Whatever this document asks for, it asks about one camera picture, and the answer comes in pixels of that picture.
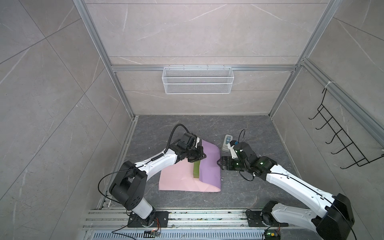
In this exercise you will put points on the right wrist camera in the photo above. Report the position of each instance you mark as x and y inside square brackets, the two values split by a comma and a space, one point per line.
[232, 151]

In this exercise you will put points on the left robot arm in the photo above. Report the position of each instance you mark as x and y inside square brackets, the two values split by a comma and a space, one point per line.
[129, 184]

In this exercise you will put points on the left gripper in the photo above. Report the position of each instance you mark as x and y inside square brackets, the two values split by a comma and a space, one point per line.
[201, 154]

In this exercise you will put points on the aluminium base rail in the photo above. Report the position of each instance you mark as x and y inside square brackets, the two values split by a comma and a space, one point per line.
[187, 224]

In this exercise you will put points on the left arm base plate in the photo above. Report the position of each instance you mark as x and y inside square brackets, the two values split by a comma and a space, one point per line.
[154, 220]

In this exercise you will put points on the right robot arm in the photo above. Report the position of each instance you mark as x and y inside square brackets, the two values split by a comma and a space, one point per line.
[330, 216]

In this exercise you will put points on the white wire mesh basket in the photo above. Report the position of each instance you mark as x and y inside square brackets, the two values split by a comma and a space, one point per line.
[197, 80]

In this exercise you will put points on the green gift box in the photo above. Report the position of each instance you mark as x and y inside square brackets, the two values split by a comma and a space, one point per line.
[196, 170]

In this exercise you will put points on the grey tape dispenser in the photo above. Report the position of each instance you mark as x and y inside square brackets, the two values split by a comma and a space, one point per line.
[227, 140]

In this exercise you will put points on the pink wrapping paper sheet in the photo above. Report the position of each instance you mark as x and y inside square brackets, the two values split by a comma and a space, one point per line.
[180, 177]

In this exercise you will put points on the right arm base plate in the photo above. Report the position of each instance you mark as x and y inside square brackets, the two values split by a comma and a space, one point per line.
[260, 219]

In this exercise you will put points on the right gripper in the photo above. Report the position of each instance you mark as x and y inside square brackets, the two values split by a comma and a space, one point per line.
[223, 158]

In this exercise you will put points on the black wire hook rack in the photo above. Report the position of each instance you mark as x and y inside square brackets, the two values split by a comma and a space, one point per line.
[358, 157]

